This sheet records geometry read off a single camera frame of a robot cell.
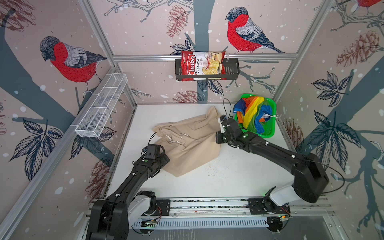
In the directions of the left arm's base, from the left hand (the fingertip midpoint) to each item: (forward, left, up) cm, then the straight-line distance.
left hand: (162, 161), depth 86 cm
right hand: (+11, -31, +10) cm, 34 cm away
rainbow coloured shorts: (+29, -57, +11) cm, 65 cm away
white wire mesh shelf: (+7, +31, +27) cm, 41 cm away
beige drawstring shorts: (+11, -16, 0) cm, 20 cm away
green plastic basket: (+24, -71, +3) cm, 75 cm away
